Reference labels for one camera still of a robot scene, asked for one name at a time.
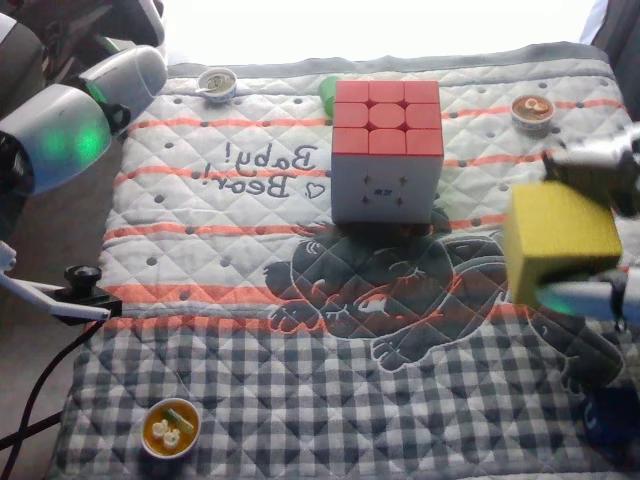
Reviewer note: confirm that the green toy cup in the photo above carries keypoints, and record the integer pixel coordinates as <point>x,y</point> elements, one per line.
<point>326,95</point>

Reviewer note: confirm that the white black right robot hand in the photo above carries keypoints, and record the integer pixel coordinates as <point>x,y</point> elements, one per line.
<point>600,160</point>

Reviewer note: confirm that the yellow foam cube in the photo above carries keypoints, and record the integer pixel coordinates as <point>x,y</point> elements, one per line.
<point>555,235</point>

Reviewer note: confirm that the dark grey cloth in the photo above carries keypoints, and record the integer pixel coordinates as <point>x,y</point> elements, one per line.
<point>625,60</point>

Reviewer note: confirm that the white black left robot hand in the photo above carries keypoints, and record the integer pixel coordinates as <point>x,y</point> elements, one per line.
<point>65,130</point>

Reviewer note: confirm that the toy bowl with egg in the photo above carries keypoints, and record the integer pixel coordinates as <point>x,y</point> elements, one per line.
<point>532,112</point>

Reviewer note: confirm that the white blue toy bowl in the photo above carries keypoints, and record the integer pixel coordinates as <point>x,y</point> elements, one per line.
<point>217,91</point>

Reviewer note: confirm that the blue cube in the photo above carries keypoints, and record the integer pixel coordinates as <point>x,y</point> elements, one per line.
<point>610,415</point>

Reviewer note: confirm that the toy bowl of orange soup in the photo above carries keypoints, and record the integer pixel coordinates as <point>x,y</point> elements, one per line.
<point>170,427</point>

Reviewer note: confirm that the grey quilt with bear print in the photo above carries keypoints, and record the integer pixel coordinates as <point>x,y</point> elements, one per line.
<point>300,400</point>

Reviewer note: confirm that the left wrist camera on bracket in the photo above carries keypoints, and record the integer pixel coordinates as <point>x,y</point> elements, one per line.
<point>80,295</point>

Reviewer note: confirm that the Rubik's cube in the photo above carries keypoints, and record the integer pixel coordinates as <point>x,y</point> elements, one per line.
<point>385,190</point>

